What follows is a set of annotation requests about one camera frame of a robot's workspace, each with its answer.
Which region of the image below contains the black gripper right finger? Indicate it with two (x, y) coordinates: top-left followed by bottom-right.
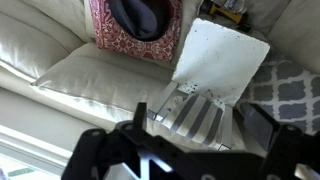
(239, 103), (320, 180)

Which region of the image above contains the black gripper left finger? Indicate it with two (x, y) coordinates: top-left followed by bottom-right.
(61, 101), (174, 180)

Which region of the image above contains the black fedora hat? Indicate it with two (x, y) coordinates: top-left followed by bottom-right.
(108, 0), (168, 43)

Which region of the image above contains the small white wooden chair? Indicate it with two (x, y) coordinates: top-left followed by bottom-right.
(146, 18), (271, 152)

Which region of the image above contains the grey white quatrefoil pillow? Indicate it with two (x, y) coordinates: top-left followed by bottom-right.
(233, 59), (320, 136)

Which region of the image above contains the large cream cushion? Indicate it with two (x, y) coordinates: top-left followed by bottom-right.
(30, 41), (188, 144)

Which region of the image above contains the grey white striped cloth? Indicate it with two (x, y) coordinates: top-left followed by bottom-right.
(161, 94), (234, 152)

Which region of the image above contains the red patterned folded blanket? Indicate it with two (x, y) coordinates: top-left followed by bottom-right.
(88, 0), (184, 64)

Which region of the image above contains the cream fabric sofa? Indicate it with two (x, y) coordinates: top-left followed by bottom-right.
(0, 0), (320, 168)

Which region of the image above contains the yellow black tool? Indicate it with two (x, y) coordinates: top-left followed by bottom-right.
(199, 0), (252, 34)

